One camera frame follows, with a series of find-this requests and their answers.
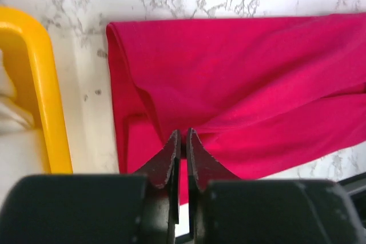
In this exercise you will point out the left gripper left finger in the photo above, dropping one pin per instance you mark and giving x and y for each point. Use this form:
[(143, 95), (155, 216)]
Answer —
[(160, 211)]

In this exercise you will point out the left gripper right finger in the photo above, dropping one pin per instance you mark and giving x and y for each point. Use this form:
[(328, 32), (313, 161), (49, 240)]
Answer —
[(202, 169)]

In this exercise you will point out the red t shirt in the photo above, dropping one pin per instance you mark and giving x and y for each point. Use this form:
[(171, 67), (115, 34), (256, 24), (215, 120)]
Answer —
[(263, 94)]

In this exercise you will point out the yellow plastic bin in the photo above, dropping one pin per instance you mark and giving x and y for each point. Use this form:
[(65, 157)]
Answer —
[(29, 61)]

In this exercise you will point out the white t shirt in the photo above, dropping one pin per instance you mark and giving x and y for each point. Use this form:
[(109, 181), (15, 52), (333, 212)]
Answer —
[(13, 117)]

